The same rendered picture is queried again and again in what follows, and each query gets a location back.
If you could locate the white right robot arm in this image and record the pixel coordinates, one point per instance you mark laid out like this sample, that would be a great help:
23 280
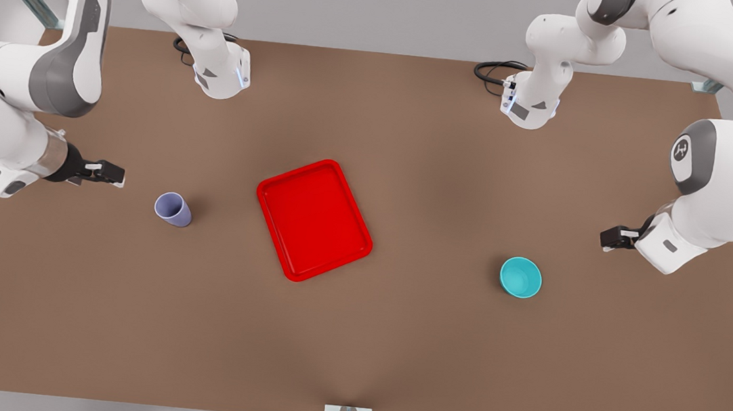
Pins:
69 52

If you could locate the red rectangular tray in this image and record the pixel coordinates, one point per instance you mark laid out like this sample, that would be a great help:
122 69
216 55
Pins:
314 220

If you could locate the teal bowl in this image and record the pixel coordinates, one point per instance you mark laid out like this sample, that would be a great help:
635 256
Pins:
521 277

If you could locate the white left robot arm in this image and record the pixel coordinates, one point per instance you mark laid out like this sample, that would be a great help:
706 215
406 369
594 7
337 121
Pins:
717 174

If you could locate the lavender cup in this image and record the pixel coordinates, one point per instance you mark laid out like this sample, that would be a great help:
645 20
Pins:
172 209

